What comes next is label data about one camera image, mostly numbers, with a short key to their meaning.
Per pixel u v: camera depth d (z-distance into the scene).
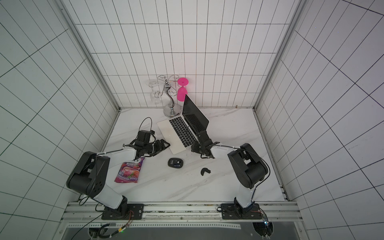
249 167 0.48
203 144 0.73
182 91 1.01
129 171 0.84
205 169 0.87
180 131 1.03
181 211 0.74
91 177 0.45
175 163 0.87
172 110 1.18
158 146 0.82
